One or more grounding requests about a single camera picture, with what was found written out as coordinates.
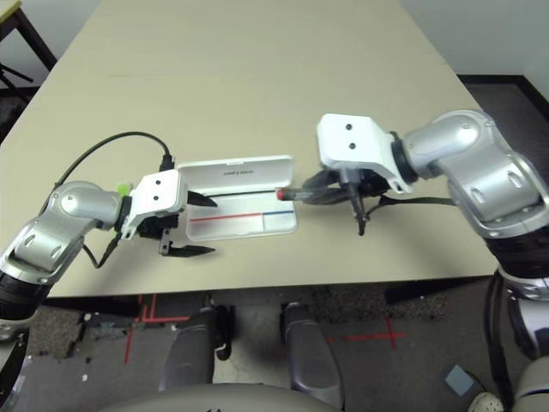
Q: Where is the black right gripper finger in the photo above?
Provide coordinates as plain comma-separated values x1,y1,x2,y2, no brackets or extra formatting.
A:
299,169,342,190
302,191,347,206

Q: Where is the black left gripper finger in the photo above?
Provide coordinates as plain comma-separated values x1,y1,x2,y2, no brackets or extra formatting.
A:
159,229,216,259
187,191,219,210

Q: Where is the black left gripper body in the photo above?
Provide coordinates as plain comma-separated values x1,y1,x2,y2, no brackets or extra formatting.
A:
136,210,181,241

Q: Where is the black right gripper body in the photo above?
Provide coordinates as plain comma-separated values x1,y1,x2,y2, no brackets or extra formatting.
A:
338,169,387,236

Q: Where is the black marker with red cap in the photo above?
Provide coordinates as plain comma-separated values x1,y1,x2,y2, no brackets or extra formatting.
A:
275,187,327,205

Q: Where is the white plastic pencil case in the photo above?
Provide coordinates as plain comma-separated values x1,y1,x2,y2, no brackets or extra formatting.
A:
176,154,298,240

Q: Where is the grey robot left leg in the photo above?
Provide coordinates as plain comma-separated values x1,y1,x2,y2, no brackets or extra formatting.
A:
158,303,235,394

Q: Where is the grey robot leg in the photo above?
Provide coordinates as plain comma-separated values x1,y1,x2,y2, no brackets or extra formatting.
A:
279,301,347,411
158,303,235,394

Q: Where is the grey robot torso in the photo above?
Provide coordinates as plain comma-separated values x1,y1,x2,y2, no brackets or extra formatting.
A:
98,383,340,412

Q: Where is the grey robot right leg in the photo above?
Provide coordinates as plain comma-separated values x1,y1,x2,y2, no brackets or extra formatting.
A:
279,301,347,411

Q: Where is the black tripod stand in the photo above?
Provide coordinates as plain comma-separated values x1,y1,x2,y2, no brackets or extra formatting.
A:
0,59,34,98

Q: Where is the blue-grey square floor pad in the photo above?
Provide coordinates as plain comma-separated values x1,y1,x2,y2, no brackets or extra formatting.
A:
444,364,477,397

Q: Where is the white perforated shoe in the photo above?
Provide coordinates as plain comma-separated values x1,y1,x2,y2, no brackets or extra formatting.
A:
467,391,503,412

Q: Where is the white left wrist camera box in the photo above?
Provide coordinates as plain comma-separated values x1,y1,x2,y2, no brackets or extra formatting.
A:
115,169,190,241

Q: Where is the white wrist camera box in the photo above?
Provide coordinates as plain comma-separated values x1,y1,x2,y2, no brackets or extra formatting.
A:
316,112,415,194
115,169,190,241

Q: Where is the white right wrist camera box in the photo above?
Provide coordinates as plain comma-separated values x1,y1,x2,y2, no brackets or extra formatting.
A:
316,112,415,194

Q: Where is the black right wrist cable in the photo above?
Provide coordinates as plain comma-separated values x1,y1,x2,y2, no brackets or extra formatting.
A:
362,193,520,412

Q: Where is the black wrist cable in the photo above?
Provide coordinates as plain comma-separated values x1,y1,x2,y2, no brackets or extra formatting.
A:
53,130,176,270
362,193,520,412

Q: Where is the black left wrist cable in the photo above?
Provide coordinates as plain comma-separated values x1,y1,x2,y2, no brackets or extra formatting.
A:
53,130,176,270

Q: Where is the side table with black frame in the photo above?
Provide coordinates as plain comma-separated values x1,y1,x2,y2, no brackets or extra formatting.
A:
0,0,59,72

